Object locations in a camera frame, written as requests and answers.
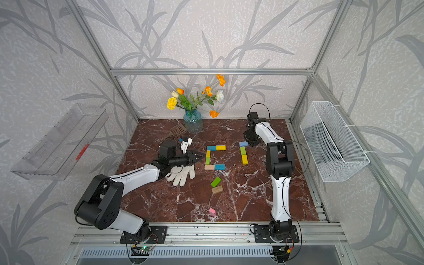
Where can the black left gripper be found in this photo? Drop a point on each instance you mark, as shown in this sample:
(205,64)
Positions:
(190,160)

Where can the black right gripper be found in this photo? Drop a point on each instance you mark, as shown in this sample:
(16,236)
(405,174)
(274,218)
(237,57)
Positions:
(252,143)

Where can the light blue block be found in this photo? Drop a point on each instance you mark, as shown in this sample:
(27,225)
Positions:
(243,144)

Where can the lime green block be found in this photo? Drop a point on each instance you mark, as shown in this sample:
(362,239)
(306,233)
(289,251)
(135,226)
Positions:
(243,151)

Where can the light wood block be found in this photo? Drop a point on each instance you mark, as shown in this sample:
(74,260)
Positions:
(209,167)

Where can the large yellow block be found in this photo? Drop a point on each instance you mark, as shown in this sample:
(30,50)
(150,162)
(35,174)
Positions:
(220,148)

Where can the dark green block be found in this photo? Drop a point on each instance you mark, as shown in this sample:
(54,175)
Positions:
(216,182)

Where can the dark wood block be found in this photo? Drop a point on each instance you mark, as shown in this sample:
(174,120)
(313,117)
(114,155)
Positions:
(217,190)

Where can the small yellow block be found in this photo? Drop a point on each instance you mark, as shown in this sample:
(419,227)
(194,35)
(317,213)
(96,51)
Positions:
(244,159)

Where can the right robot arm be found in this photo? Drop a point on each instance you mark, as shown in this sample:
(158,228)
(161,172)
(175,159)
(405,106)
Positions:
(280,164)

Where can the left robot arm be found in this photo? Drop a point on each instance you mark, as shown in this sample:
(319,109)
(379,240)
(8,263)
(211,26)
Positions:
(100,204)

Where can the white cotton glove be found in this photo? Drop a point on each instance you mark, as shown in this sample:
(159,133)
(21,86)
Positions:
(179,175)

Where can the blue glass vase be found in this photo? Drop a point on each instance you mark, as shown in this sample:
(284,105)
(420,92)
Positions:
(193,121)

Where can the artificial flowers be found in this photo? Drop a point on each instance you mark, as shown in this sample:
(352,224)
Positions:
(191,103)

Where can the left circuit board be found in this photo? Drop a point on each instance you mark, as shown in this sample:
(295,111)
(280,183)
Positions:
(141,251)

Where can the circuit board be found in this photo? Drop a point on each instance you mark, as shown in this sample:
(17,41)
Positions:
(281,252)
(141,251)

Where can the right circuit board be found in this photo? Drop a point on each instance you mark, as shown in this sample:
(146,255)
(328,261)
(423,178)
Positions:
(281,252)

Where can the clear plastic shelf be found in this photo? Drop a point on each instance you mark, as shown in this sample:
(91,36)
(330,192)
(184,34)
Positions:
(56,154)

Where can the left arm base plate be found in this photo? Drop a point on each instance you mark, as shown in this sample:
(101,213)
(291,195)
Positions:
(150,235)

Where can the white wire basket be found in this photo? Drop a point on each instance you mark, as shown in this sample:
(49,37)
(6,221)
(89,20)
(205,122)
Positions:
(335,150)

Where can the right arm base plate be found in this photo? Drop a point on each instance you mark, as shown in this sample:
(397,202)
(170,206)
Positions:
(266,234)

